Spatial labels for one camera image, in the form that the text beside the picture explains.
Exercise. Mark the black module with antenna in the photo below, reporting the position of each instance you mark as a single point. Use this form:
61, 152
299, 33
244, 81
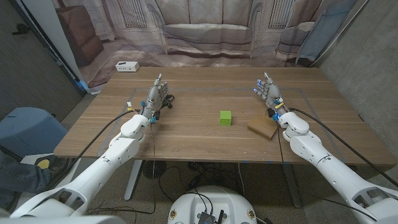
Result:
206, 217

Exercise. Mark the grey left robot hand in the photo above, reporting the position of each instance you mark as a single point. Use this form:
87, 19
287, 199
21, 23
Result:
154, 99

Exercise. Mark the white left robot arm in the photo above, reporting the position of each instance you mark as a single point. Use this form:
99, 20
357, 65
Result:
102, 168

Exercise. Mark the printed sofa room backdrop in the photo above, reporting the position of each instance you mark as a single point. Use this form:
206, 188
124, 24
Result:
205, 31

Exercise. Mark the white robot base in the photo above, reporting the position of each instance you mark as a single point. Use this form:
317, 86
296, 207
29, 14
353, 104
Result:
211, 199

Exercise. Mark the black grip strengthener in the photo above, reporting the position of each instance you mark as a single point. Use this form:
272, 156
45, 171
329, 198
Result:
169, 100

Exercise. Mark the brown wooden board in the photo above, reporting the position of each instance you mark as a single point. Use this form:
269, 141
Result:
262, 126

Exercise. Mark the green block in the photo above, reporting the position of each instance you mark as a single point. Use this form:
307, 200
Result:
225, 119

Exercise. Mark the grey table leg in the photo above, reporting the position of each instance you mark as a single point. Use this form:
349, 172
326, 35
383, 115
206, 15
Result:
291, 186

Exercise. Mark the person in blue jeans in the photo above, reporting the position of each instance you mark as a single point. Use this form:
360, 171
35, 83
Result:
21, 177

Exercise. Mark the white power strip box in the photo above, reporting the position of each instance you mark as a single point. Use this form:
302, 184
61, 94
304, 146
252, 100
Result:
127, 66

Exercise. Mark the grey tape outline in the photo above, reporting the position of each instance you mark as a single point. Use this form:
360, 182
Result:
202, 89

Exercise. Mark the black round fan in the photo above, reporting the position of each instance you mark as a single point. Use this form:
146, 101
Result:
154, 169

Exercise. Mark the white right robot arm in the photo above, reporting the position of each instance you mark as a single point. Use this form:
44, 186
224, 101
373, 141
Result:
326, 165

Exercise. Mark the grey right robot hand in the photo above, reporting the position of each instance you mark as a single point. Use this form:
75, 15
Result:
273, 96

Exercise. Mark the blue tape piece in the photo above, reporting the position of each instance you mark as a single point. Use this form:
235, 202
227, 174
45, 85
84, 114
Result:
82, 85

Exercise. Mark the white table leg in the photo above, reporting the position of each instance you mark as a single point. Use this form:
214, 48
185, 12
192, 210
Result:
133, 180

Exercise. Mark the blue-grey round stool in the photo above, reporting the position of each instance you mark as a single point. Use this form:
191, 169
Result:
28, 130

